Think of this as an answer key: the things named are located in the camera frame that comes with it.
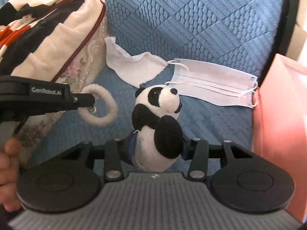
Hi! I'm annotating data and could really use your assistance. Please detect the white plastic chair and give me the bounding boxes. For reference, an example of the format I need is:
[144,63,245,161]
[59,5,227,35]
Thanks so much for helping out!
[258,0,300,86]

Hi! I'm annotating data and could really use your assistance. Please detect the black white panda plush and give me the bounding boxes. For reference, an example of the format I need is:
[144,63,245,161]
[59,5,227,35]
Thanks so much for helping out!
[132,85,184,172]

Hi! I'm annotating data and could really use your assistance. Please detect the person's left hand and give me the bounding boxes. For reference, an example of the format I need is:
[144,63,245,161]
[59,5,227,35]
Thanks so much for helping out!
[1,137,21,212]

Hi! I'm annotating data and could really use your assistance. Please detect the floral beige cushion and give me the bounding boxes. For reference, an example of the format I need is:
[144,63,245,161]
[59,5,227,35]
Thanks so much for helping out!
[14,0,110,166]

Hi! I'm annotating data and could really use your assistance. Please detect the white fluffy ring keychain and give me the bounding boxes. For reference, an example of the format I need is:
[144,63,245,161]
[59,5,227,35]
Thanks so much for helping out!
[78,84,118,127]

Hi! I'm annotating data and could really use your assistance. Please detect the red black white blanket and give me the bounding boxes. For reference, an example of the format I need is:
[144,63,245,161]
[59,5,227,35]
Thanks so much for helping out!
[1,0,106,82]

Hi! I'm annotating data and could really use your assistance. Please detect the white face mask stack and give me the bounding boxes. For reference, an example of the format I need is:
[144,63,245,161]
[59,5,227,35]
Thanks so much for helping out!
[166,59,258,108]

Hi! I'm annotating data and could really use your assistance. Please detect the pink cardboard box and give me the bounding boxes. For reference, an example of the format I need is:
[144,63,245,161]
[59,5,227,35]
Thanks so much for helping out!
[252,54,306,222]

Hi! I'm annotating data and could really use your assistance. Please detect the white paper towel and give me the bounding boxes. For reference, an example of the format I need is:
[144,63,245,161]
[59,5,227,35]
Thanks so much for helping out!
[105,37,168,88]

